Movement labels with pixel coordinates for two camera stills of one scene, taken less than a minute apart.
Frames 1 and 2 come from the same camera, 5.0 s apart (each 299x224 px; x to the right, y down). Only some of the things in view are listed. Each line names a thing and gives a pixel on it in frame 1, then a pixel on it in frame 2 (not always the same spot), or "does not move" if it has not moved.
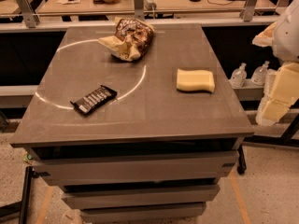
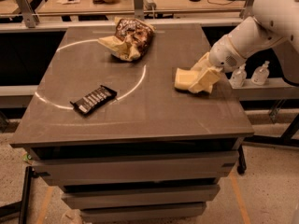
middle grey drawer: [138, 196] does not move
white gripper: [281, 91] -> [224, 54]
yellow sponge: [194, 80] does not move
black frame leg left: [22, 204] does not move
